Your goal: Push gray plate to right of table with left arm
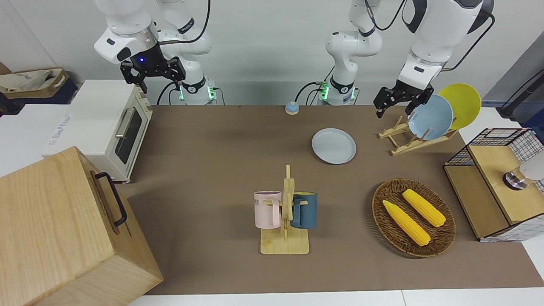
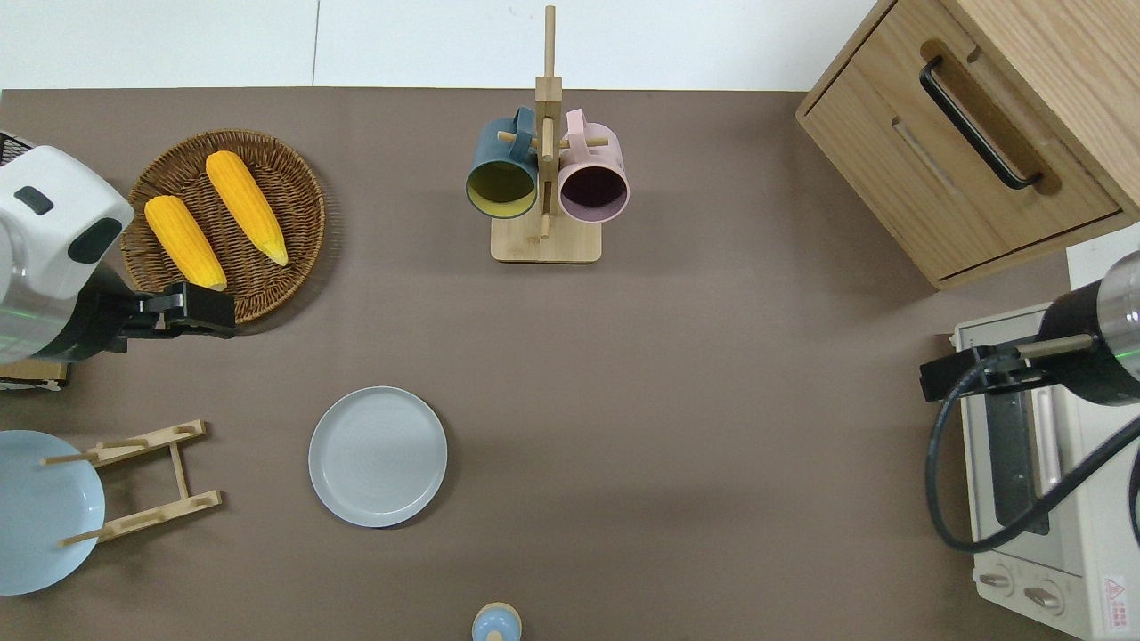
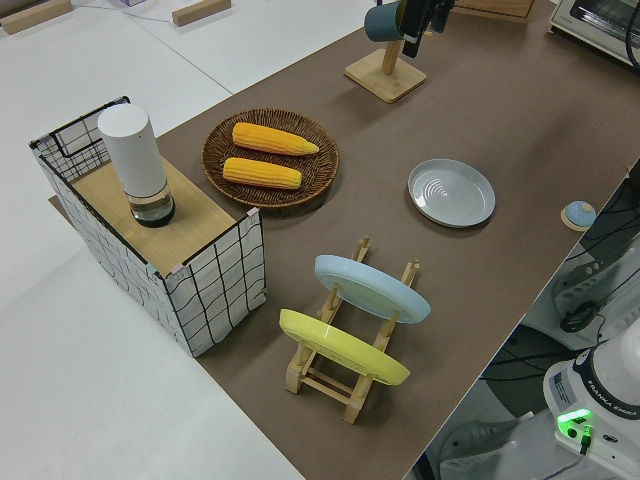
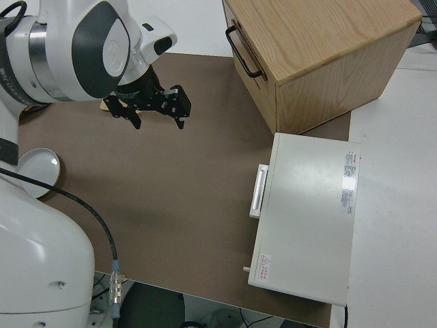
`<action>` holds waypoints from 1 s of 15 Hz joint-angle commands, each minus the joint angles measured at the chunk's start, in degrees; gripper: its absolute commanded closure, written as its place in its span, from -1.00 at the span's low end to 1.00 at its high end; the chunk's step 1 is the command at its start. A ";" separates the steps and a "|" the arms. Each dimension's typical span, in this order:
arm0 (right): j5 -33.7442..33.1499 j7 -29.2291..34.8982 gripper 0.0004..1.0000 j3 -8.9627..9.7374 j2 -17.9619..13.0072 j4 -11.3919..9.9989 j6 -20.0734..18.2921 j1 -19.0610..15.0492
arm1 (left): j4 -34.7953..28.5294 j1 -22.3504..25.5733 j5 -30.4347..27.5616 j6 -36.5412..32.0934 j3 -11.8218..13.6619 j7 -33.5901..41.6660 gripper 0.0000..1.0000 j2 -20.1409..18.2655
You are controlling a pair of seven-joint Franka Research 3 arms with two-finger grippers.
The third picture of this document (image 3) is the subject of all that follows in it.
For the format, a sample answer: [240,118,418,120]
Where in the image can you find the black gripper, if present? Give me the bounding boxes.
[402,0,456,58]

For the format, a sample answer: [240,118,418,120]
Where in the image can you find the gray round plate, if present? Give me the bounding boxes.
[407,158,497,230]

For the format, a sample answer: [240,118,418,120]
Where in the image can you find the light blue plate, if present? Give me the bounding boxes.
[314,254,432,325]

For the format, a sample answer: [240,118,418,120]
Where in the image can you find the yellow plate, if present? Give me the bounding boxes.
[278,308,412,387]

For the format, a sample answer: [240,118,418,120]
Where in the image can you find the dark teal mug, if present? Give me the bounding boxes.
[363,1,404,44]

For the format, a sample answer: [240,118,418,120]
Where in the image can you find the wooden mug tree stand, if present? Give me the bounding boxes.
[344,0,428,105]

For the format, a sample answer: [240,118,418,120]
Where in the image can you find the large wooden box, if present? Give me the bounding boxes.
[453,0,537,20]

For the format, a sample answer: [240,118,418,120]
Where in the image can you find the cream toaster oven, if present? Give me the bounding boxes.
[549,0,640,67]

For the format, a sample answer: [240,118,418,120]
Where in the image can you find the yellow corn cob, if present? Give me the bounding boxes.
[222,156,303,192]
[232,122,321,157]

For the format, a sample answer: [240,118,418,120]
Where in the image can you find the wooden block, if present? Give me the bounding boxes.
[0,0,73,35]
[171,0,232,27]

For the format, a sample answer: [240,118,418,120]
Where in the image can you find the blue dome on wooden base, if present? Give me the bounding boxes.
[559,200,597,232]

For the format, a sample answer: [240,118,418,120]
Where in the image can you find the brown wicker basket tray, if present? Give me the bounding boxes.
[201,108,340,209]

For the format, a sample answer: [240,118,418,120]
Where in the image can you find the wooden shelf board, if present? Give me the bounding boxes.
[71,158,238,277]

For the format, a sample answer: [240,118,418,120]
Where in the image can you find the wooden dish rack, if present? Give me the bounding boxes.
[284,235,422,412]

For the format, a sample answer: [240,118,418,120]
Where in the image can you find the black power cable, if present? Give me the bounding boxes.
[621,0,640,64]

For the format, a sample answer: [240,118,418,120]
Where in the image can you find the black wire storage basket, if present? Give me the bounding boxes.
[28,95,267,359]

